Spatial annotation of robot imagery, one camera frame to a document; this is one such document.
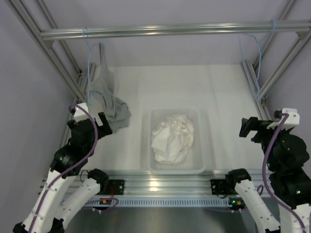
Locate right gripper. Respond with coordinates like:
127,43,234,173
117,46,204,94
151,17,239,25
240,116,290,171

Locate blue wire hanger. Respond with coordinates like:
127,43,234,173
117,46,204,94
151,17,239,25
244,19,276,100

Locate white tank top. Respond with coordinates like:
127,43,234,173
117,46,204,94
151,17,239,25
151,115,194,165

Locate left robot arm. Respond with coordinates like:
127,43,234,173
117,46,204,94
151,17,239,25
13,110,114,233

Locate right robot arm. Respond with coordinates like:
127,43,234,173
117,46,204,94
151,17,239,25
225,117,311,233

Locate blue hanger with grey shirt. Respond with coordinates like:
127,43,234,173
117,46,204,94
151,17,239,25
82,26,110,107

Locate grey shirt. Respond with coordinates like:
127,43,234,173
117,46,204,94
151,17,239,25
87,43,131,133

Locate white plastic basket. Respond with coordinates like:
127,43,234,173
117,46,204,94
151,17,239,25
146,106,207,175

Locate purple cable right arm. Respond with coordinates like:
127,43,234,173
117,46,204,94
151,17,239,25
254,113,307,233

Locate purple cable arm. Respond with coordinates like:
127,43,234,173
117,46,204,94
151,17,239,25
254,113,307,233
29,104,120,229

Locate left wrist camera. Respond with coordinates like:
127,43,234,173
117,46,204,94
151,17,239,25
69,102,89,122

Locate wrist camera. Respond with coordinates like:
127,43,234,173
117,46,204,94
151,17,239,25
266,108,300,130
69,102,89,122

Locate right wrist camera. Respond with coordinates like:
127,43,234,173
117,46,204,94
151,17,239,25
266,108,300,130

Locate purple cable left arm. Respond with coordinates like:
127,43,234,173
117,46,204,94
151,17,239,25
29,104,120,229

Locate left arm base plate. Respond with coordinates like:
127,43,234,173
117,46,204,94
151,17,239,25
106,180,125,196

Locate aluminium front rail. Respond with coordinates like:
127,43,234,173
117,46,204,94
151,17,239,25
37,168,292,196

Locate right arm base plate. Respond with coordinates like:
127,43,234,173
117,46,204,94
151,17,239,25
210,179,237,197

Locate white cable duct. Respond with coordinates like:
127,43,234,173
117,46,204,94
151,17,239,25
83,197,232,208

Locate aluminium frame top rail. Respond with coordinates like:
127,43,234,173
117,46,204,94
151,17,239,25
40,19,311,41

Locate aluminium frame left posts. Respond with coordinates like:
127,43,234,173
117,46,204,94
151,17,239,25
4,0,98,156

